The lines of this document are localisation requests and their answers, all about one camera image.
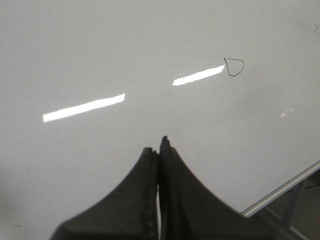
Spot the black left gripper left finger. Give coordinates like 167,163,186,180
51,147,159,240

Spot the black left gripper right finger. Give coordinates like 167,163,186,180
159,136,276,240

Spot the grey metal whiteboard stand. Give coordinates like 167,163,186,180
256,171,320,240

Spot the black drawn zero outline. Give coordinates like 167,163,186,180
223,57,246,77

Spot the white whiteboard with aluminium frame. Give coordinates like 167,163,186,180
0,0,320,240

